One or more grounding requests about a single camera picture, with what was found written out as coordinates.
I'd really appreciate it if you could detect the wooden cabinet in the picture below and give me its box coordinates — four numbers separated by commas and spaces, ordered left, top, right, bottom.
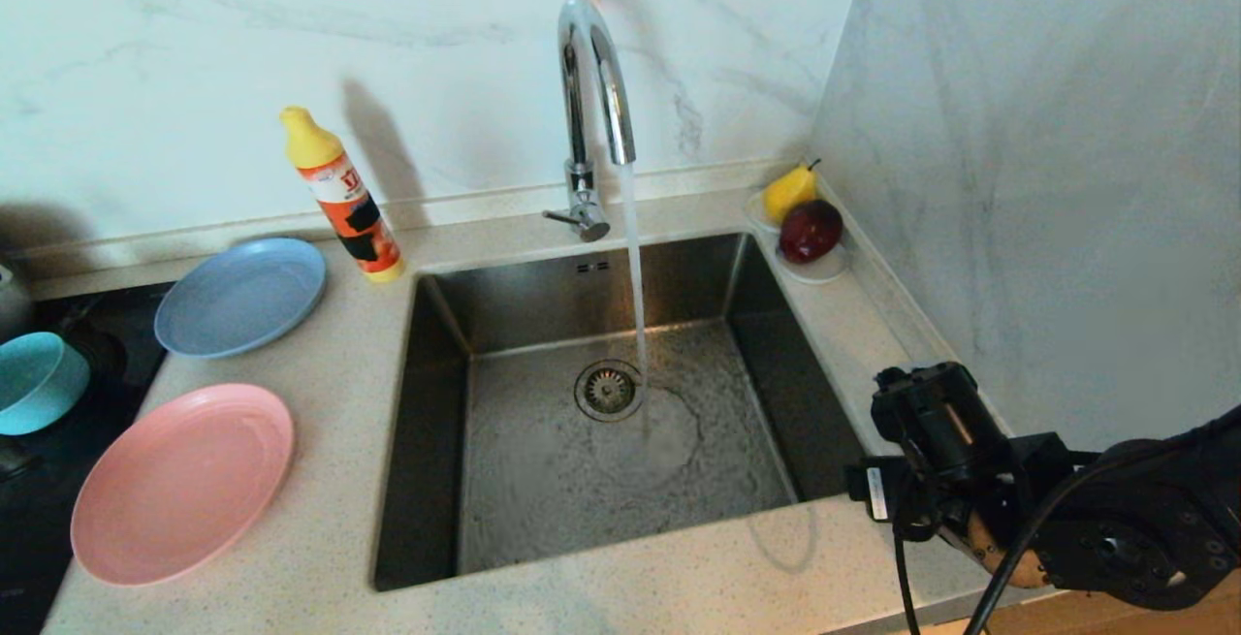
911, 572, 1241, 635

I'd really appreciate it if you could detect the metal sink drain strainer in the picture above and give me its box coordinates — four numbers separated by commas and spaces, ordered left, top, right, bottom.
574, 360, 644, 423

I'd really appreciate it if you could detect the teal ceramic bowl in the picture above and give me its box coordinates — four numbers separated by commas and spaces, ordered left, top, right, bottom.
0, 332, 91, 437

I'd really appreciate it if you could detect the stainless steel sink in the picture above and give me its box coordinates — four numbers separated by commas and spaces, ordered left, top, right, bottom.
373, 233, 883, 592

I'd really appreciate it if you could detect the dark red apple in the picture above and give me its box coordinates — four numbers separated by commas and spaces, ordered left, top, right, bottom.
778, 199, 844, 265

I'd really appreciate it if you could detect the black induction cooktop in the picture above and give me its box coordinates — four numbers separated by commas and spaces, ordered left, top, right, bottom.
0, 281, 177, 635

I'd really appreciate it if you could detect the yellow orange dish soap bottle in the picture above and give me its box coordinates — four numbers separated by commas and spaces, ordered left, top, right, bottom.
280, 107, 405, 284

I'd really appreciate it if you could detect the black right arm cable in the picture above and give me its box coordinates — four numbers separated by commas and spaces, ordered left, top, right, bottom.
892, 404, 1241, 635

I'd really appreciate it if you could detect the running water stream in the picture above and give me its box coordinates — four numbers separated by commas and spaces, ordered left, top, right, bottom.
619, 162, 652, 379

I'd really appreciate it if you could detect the blue plastic plate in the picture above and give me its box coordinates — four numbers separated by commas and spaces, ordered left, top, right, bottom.
155, 237, 327, 360

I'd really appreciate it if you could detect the pink plastic plate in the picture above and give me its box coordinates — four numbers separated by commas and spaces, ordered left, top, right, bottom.
71, 383, 295, 587

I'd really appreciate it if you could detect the yellow pear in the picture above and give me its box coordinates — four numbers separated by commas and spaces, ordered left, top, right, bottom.
763, 159, 822, 225

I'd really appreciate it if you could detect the chrome faucet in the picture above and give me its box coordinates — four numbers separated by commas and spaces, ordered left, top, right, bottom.
543, 0, 637, 244

